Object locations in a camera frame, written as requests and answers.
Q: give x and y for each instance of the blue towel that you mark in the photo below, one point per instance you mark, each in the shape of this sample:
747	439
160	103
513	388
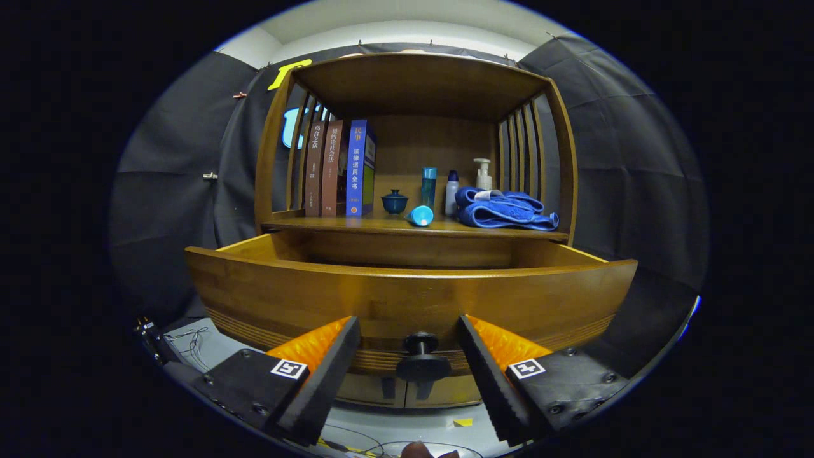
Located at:
502	213

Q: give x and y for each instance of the wooden cabinet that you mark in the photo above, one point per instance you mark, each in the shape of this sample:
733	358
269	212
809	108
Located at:
413	89

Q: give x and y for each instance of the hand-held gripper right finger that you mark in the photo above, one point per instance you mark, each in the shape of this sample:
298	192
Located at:
489	381

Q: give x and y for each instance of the black backdrop cloth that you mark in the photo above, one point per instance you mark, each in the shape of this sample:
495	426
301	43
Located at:
623	159

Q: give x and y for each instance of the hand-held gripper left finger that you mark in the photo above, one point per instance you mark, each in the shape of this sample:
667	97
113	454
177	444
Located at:
324	388

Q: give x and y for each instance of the blue book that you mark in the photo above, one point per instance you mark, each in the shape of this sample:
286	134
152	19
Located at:
356	172

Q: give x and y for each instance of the white bottle with dark cap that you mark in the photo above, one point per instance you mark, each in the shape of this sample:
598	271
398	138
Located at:
451	194

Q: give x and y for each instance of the white pump bottle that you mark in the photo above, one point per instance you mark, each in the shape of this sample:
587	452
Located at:
484	178

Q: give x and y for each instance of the blue lidded teacup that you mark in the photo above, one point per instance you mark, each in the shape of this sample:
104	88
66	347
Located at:
395	203

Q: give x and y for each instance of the yellow tape piece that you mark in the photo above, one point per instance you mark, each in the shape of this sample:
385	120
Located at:
463	422

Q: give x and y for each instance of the wooden cabinet door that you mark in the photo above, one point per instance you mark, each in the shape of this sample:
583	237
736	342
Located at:
445	393
369	394

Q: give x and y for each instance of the wooden countertop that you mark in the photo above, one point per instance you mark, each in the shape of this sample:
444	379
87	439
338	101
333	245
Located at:
381	224

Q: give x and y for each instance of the dark brown book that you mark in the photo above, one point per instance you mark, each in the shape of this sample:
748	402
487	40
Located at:
314	172

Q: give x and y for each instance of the teal glass bottle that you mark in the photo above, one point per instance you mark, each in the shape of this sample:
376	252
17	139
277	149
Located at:
429	187

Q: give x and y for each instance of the wooden drawer with black knob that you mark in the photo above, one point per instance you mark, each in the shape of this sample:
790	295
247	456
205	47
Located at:
381	299

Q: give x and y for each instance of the light brown book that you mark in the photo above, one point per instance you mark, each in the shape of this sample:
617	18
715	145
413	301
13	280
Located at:
331	172

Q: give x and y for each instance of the blue cosmetic tube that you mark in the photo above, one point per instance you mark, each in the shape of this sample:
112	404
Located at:
420	216

